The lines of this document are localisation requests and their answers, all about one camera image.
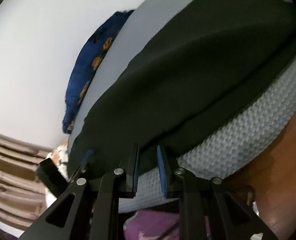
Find black pants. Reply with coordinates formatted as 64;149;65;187
67;0;296;178

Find white floral pillow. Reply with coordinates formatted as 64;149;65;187
47;139;69;178

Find purple cloth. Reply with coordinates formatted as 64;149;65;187
123;209;211;240

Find beige striped curtain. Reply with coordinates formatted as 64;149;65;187
0;134;52;230

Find blue floral blanket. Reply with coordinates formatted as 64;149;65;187
62;10;133;134

